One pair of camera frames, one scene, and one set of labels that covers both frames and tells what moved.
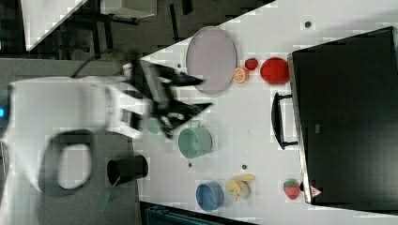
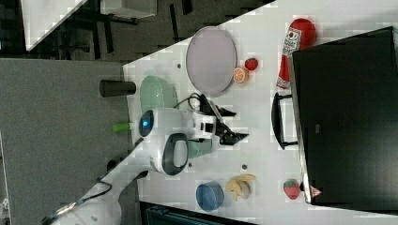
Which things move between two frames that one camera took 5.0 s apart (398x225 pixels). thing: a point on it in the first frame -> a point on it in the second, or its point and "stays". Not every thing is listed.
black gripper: (152, 82) -> (226, 136)
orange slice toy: (240, 75) stays
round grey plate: (211, 53) stays
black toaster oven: (344, 102) stays
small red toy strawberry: (251, 64) stays
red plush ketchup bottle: (274, 70) -> (299, 36)
